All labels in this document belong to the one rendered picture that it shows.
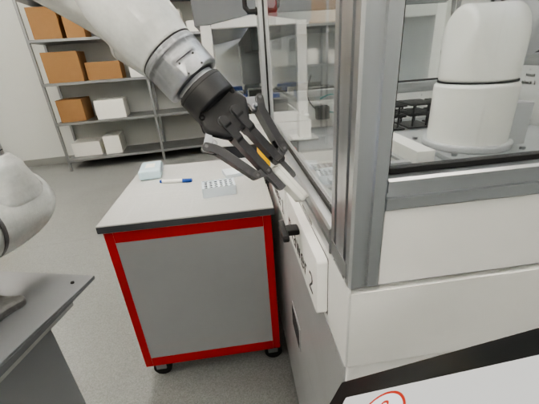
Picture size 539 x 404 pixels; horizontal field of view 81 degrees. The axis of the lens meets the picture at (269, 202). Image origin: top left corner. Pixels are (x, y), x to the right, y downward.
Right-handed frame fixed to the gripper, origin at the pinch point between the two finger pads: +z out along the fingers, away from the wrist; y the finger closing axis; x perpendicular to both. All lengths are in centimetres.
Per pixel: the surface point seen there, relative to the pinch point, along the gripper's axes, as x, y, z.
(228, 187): 69, 5, -1
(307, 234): 4.6, -2.3, 9.9
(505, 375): -36.3, -10.9, 6.7
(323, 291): -0.4, -8.3, 16.6
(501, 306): -14.0, 6.2, 32.0
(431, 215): -17.5, 4.5, 11.6
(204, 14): 93, 57, -62
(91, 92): 438, 30, -198
